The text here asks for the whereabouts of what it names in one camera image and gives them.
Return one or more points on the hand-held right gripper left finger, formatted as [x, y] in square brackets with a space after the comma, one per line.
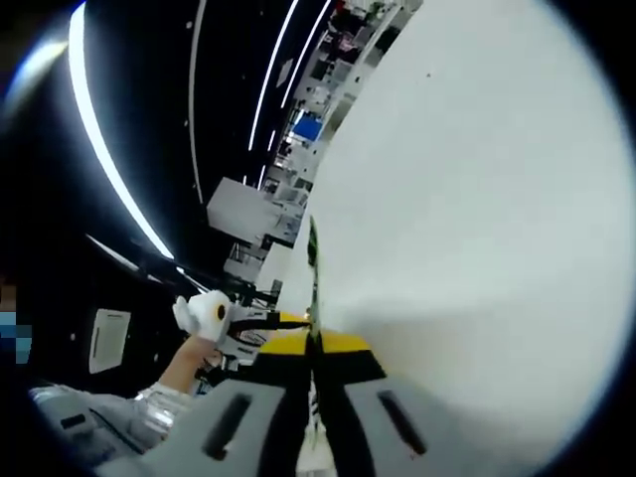
[278, 397]

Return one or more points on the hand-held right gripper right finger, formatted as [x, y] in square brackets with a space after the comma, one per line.
[348, 367]

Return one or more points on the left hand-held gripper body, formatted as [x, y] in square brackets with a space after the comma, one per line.
[204, 313]

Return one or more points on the green black skincare sachet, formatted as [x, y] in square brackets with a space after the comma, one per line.
[314, 258]

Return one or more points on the blue storage bin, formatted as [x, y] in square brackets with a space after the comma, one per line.
[308, 130]

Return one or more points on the white ceiling air vent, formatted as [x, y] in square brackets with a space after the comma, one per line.
[110, 340]

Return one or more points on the wide bright ceiling light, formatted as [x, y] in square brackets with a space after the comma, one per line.
[99, 129]

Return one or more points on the long ceiling light strip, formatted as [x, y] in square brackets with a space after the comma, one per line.
[196, 99]
[283, 64]

